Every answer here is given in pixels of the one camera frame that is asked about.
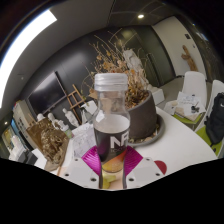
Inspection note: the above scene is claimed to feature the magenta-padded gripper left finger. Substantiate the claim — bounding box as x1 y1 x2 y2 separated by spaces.
59 145 102 190

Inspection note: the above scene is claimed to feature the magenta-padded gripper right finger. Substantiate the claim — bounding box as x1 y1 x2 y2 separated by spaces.
121 145 165 190

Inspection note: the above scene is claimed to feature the clear drink bottle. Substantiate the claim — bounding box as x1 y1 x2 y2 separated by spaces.
92 72 131 174

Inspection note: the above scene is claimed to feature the grey plant saucer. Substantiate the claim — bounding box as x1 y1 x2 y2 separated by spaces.
128 113 165 147

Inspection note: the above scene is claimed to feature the white plaster figurine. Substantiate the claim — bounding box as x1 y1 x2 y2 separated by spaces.
62 107 80 128

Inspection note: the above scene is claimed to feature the dried plant in grey pot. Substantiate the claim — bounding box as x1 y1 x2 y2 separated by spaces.
83 29 158 141

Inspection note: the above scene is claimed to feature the wooden easel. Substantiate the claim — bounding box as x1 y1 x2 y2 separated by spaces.
65 83 88 124

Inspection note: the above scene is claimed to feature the beige cabinet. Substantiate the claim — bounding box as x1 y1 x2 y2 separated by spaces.
12 99 38 141

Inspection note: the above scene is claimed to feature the white storage box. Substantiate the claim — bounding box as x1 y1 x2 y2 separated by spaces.
148 84 166 106

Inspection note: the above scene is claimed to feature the stack of papers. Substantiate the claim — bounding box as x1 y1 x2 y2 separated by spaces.
171 91 206 118

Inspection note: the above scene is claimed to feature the black backpack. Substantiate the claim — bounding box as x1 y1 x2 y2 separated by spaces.
203 92 224 146

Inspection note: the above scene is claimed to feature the white chair with green cushion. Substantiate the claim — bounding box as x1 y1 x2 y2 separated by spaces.
173 70 208 126
194 79 224 158

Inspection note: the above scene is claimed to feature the tall white plaster statue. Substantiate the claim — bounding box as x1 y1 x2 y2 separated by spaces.
122 49 149 89

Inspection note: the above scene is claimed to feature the wooden figure sculpture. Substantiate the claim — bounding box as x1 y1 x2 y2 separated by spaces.
180 44 199 72

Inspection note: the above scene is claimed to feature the long ceiling light strip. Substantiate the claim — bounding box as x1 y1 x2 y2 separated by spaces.
0 9 58 108

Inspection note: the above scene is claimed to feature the black wall screen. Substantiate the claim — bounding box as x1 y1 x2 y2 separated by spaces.
27 70 68 116

